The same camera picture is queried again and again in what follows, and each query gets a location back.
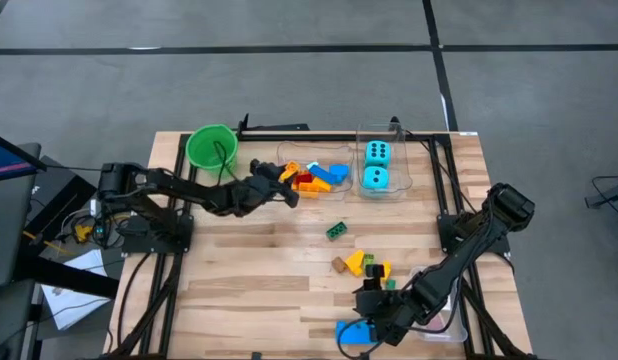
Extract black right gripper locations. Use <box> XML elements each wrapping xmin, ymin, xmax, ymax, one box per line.
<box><xmin>355</xmin><ymin>263</ymin><xmax>421</xmax><ymax>347</ymax></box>

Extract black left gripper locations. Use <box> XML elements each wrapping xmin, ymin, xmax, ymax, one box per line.
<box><xmin>219</xmin><ymin>159</ymin><xmax>300</xmax><ymax>217</ymax></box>

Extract picture card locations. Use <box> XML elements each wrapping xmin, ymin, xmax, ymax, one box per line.
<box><xmin>428</xmin><ymin>313</ymin><xmax>454</xmax><ymax>332</ymax></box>

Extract large blue toy block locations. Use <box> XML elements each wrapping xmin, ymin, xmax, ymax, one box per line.
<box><xmin>335</xmin><ymin>319</ymin><xmax>378</xmax><ymax>346</ymax></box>

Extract dark green toy brick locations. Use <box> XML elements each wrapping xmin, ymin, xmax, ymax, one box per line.
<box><xmin>325</xmin><ymin>221</ymin><xmax>349</xmax><ymax>242</ymax></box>

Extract wide clear plastic bin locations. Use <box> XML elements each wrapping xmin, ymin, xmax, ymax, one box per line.
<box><xmin>274</xmin><ymin>139</ymin><xmax>354</xmax><ymax>201</ymax></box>

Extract green monster face bucket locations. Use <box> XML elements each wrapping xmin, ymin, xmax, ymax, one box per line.
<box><xmin>184</xmin><ymin>123</ymin><xmax>239</xmax><ymax>174</ymax></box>

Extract frosted clear plastic bin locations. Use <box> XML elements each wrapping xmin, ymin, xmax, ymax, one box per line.
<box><xmin>407</xmin><ymin>265</ymin><xmax>469</xmax><ymax>343</ymax></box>

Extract teal green toy block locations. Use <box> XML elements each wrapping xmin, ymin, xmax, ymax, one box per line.
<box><xmin>362</xmin><ymin>165</ymin><xmax>391</xmax><ymax>197</ymax></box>

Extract teal foam die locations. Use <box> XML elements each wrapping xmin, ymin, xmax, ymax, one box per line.
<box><xmin>364</xmin><ymin>140</ymin><xmax>392</xmax><ymax>169</ymax></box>

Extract tall clear plastic bin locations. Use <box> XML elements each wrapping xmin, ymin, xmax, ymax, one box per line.
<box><xmin>355</xmin><ymin>122</ymin><xmax>414</xmax><ymax>200</ymax></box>

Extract black computer case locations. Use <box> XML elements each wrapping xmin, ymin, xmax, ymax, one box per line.
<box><xmin>28</xmin><ymin>155</ymin><xmax>98</xmax><ymax>236</ymax></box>

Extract white paper sheets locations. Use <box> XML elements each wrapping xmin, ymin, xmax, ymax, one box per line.
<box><xmin>40</xmin><ymin>248</ymin><xmax>113</xmax><ymax>332</ymax></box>

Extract grey floor device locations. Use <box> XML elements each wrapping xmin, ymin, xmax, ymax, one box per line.
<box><xmin>584</xmin><ymin>180</ymin><xmax>618</xmax><ymax>210</ymax></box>

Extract blue screen monitor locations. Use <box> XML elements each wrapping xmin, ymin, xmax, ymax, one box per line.
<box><xmin>0</xmin><ymin>129</ymin><xmax>48</xmax><ymax>184</ymax></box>

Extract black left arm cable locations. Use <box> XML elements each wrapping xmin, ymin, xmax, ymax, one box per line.
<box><xmin>212</xmin><ymin>141</ymin><xmax>243</xmax><ymax>184</ymax></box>

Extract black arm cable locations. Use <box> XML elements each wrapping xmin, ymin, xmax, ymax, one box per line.
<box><xmin>335</xmin><ymin>317</ymin><xmax>386</xmax><ymax>359</ymax></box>
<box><xmin>212</xmin><ymin>141</ymin><xmax>243</xmax><ymax>184</ymax></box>

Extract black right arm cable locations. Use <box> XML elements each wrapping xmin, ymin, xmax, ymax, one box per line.
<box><xmin>335</xmin><ymin>317</ymin><xmax>386</xmax><ymax>359</ymax></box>

